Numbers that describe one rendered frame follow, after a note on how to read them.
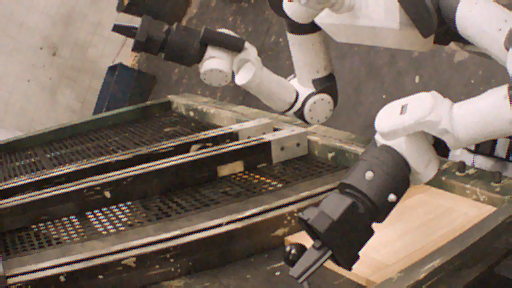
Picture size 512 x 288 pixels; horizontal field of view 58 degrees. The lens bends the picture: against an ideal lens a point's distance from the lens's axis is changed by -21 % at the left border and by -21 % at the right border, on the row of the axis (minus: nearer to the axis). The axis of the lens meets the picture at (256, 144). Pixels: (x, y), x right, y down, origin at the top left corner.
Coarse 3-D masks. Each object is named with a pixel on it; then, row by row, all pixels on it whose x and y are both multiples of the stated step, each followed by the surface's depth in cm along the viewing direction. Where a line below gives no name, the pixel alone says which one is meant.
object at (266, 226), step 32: (320, 192) 118; (224, 224) 107; (256, 224) 106; (288, 224) 110; (0, 256) 84; (96, 256) 93; (128, 256) 93; (160, 256) 96; (192, 256) 100; (224, 256) 104
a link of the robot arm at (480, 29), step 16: (464, 0) 73; (480, 0) 71; (464, 16) 73; (480, 16) 70; (496, 16) 67; (464, 32) 75; (480, 32) 70; (496, 32) 67; (480, 48) 74; (496, 48) 68
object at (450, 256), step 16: (480, 224) 95; (496, 224) 93; (464, 240) 90; (480, 240) 90; (432, 256) 87; (448, 256) 85; (464, 256) 88; (400, 272) 84; (416, 272) 83; (432, 272) 82; (448, 272) 86
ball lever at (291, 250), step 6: (288, 246) 74; (294, 246) 74; (300, 246) 74; (306, 246) 75; (282, 252) 75; (288, 252) 74; (294, 252) 73; (300, 252) 73; (282, 258) 74; (288, 258) 73; (294, 258) 73; (300, 258) 73; (288, 264) 74; (294, 264) 73; (306, 282) 74
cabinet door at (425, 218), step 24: (408, 192) 124; (432, 192) 121; (408, 216) 111; (432, 216) 109; (456, 216) 106; (480, 216) 103; (288, 240) 109; (312, 240) 107; (384, 240) 102; (408, 240) 100; (432, 240) 97; (360, 264) 94; (384, 264) 92; (408, 264) 90
